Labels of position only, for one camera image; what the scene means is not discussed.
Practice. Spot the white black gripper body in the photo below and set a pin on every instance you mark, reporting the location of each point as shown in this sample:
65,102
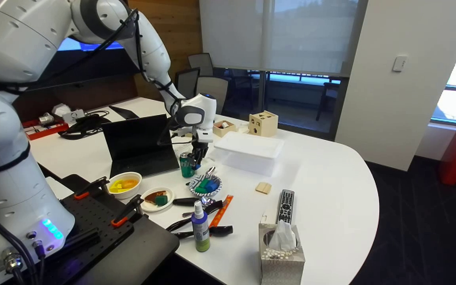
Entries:
200,138

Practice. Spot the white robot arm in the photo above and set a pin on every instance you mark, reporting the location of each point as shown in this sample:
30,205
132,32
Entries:
32,32

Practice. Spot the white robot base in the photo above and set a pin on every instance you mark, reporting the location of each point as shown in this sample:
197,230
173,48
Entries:
29,208

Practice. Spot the small white plate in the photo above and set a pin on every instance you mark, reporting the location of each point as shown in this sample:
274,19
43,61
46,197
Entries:
151,206

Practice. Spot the green cube block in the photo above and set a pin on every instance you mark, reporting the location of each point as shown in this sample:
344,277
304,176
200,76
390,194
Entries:
160,200

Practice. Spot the brown heart-shaped block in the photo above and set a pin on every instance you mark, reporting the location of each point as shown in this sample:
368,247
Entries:
154,195

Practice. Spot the small wooden box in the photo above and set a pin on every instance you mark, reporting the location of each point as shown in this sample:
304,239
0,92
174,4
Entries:
222,127

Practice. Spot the black office chair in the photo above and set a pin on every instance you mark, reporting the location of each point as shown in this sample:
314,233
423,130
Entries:
187,81

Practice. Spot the grey office chair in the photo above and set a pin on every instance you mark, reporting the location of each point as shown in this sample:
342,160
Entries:
216,87

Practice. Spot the green can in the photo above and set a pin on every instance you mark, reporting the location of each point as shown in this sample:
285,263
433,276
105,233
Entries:
187,165

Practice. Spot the black laptop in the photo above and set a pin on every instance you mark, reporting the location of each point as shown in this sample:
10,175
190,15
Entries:
140,144

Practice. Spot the white bowl with blue blocks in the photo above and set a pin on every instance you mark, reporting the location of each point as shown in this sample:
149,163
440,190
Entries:
205,186

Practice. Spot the stack of white paper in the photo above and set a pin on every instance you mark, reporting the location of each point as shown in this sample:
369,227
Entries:
249,152

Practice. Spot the large wooden sorting cube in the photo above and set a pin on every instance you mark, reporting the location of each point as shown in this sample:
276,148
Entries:
263,124

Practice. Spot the white bowl with yellow blocks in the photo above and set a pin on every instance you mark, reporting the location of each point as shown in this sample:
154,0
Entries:
125,184

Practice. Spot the black headphones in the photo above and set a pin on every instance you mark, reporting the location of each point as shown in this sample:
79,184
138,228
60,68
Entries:
84,127

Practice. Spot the flat wooden tile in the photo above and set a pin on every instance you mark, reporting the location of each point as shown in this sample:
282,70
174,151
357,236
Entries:
263,187

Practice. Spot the orange ruler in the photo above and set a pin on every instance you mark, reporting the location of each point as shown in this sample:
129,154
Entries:
219,216

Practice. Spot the blue white spray bottle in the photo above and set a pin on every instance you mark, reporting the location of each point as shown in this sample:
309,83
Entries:
200,228

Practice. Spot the grey remote control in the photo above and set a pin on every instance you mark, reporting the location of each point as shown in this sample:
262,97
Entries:
285,206

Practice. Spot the red tool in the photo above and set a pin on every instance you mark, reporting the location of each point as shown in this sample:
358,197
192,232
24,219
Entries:
35,130

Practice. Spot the black perforated mounting board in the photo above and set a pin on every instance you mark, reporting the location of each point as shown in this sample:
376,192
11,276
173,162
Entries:
92,236

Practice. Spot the silver tissue box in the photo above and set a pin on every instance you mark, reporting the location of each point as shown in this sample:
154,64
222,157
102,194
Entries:
279,266

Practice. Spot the white wall switch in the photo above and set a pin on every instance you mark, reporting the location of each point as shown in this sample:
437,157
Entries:
398,64

